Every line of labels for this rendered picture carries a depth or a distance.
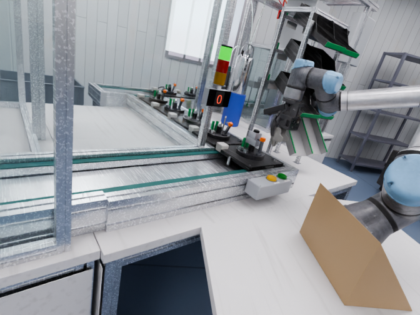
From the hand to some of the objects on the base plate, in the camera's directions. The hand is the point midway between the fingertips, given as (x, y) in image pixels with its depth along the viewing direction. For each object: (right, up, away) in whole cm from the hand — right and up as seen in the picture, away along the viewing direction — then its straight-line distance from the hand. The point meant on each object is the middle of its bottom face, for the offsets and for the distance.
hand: (273, 142), depth 113 cm
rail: (-24, -23, -12) cm, 35 cm away
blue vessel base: (-11, +22, +108) cm, 111 cm away
